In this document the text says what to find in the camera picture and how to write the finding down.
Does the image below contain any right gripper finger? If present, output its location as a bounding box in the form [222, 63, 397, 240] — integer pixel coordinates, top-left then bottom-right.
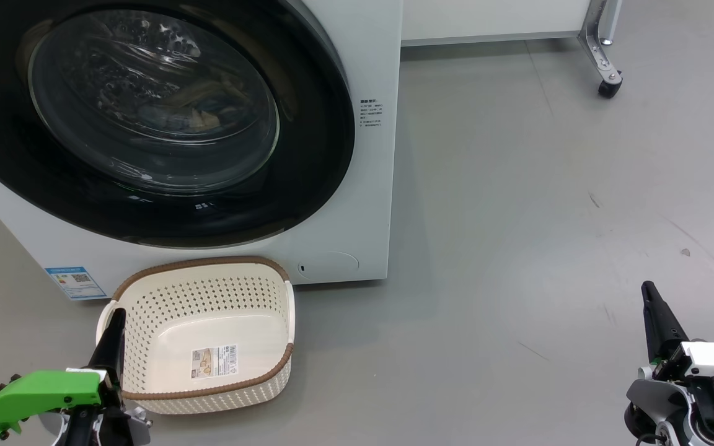
[641, 281, 690, 364]

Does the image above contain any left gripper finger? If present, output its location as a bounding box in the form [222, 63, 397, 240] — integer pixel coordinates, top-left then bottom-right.
[87, 308, 127, 398]

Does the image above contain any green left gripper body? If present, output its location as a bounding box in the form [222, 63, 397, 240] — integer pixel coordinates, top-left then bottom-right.
[0, 369, 105, 439]

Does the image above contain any round dark glass washer door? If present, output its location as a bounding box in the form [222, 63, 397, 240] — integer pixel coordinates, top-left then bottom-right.
[0, 0, 356, 250]

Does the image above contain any white oval filter access cover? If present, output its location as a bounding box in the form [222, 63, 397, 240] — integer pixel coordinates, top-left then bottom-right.
[295, 251, 361, 279]

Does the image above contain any white front-load washing machine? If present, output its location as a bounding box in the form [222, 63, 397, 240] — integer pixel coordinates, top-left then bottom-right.
[0, 0, 404, 301]

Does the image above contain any blue energy label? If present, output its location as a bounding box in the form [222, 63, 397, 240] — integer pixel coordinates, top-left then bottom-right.
[44, 266, 108, 301]

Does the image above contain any basket product sticker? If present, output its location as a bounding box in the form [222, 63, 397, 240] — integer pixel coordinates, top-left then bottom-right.
[191, 344, 239, 376]

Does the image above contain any cream perforated laundry basket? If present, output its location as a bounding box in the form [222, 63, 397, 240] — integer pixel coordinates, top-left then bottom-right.
[95, 256, 296, 416]

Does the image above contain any metal leg with caster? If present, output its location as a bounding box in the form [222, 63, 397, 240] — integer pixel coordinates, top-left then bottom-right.
[577, 0, 623, 98]

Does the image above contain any white partition panel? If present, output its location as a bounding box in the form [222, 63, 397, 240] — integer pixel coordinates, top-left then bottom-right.
[402, 0, 593, 47]

